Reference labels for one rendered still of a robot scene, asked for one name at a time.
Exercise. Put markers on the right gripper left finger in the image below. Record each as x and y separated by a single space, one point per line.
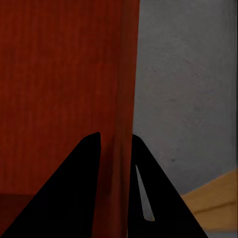
64 206

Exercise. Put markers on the storage box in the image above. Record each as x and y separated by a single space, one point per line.
67 70

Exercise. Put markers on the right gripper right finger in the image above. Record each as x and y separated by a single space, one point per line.
173 219

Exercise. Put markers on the door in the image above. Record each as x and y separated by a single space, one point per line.
215 204

